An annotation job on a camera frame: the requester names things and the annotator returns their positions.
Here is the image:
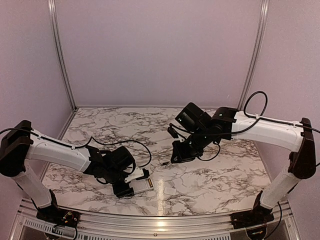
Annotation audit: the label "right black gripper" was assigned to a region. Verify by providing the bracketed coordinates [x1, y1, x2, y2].
[170, 126, 212, 163]

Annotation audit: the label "white remote control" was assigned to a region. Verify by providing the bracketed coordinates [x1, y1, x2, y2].
[129, 178, 154, 195]

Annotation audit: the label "white battery cover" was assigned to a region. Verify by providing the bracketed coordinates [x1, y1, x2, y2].
[164, 187, 177, 195]

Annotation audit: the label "batteries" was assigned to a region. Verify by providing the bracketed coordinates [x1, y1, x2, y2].
[146, 178, 154, 189]

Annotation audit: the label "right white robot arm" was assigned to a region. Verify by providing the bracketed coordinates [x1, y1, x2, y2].
[167, 102, 318, 224]

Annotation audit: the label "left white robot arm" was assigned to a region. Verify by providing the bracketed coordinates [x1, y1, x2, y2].
[0, 120, 154, 223]

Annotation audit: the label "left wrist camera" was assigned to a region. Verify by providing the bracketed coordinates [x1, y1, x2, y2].
[124, 167, 150, 183]

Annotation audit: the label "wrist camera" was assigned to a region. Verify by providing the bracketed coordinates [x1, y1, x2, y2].
[124, 167, 150, 183]
[167, 126, 186, 142]

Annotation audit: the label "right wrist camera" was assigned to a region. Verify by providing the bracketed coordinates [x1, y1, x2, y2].
[167, 126, 186, 142]

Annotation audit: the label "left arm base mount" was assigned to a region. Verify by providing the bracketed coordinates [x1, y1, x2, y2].
[36, 208, 80, 228]

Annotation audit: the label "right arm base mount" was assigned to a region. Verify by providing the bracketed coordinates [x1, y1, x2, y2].
[230, 209, 275, 229]

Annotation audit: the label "front aluminium rail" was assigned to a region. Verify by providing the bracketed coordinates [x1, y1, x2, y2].
[9, 199, 301, 240]

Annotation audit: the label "right aluminium frame post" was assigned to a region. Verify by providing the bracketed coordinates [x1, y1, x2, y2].
[237, 0, 270, 110]

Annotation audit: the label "aluminium frame post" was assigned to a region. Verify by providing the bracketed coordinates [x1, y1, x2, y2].
[47, 0, 77, 112]
[237, 0, 270, 110]

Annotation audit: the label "left aluminium frame post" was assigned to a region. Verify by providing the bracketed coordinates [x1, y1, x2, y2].
[47, 0, 77, 112]

